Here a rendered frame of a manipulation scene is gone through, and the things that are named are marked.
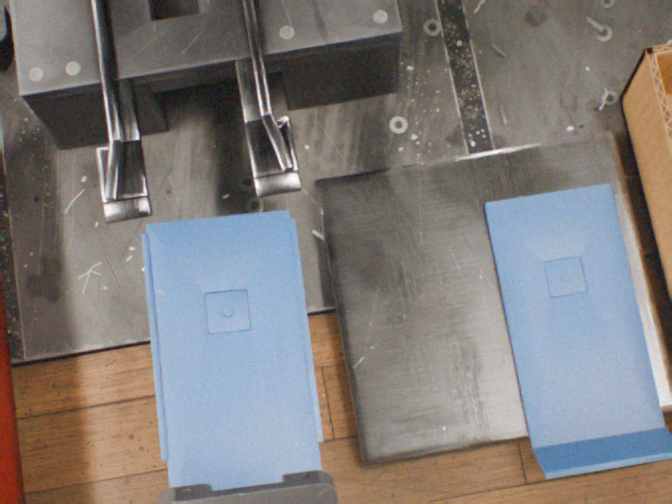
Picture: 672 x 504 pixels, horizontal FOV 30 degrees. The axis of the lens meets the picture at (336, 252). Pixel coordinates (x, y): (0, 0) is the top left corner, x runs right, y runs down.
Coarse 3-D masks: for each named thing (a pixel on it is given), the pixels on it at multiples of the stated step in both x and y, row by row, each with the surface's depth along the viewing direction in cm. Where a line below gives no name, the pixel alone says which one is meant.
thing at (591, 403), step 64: (576, 192) 69; (512, 256) 68; (576, 256) 68; (512, 320) 67; (576, 320) 67; (640, 320) 67; (576, 384) 66; (640, 384) 66; (576, 448) 64; (640, 448) 63
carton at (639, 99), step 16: (656, 48) 66; (640, 64) 67; (656, 64) 66; (640, 80) 68; (656, 80) 65; (624, 96) 71; (640, 96) 68; (656, 96) 65; (624, 112) 72; (640, 112) 69; (656, 112) 66; (640, 128) 69; (656, 128) 66; (640, 144) 70; (656, 144) 67; (640, 160) 70; (656, 160) 67; (640, 176) 71; (656, 176) 68; (656, 192) 68; (656, 208) 69; (656, 224) 69; (656, 240) 70
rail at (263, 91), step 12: (252, 0) 65; (252, 12) 65; (252, 24) 65; (252, 36) 64; (252, 48) 64; (252, 60) 64; (264, 72) 64; (264, 84) 64; (264, 96) 64; (264, 108) 63
